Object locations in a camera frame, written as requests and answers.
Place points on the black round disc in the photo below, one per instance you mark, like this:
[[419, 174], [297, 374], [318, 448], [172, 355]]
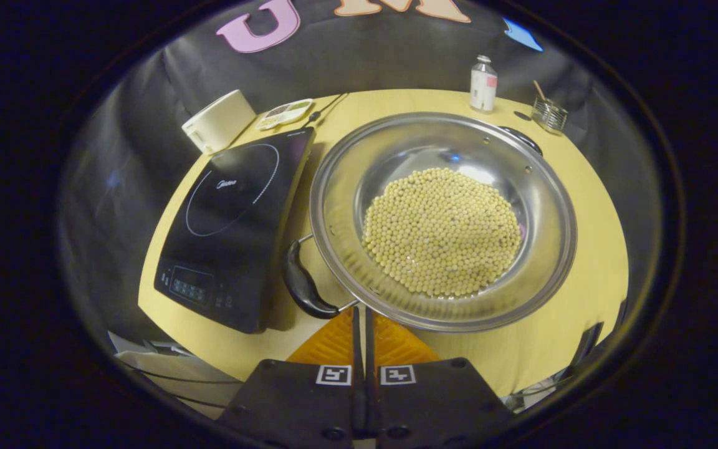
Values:
[[522, 115]]

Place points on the black induction cooktop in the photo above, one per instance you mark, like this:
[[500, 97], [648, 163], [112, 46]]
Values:
[[234, 237]]

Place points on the stainless steel pot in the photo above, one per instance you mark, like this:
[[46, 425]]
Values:
[[346, 187]]

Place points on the white toaster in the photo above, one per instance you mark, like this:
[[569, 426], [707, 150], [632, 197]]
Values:
[[219, 121]]

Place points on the clear bottle with white label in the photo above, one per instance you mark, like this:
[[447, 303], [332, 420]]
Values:
[[483, 87]]

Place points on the black backdrop cloth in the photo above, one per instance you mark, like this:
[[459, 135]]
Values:
[[396, 56]]

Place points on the pile of yellow soybeans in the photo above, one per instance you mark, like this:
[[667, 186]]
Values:
[[443, 234]]

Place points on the wooden stick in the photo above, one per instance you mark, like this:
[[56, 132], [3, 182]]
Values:
[[539, 89]]

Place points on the white compartment seasoning tray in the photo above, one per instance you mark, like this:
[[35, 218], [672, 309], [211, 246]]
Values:
[[285, 113]]

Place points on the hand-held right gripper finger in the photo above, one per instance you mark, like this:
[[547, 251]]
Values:
[[371, 374], [358, 374]]

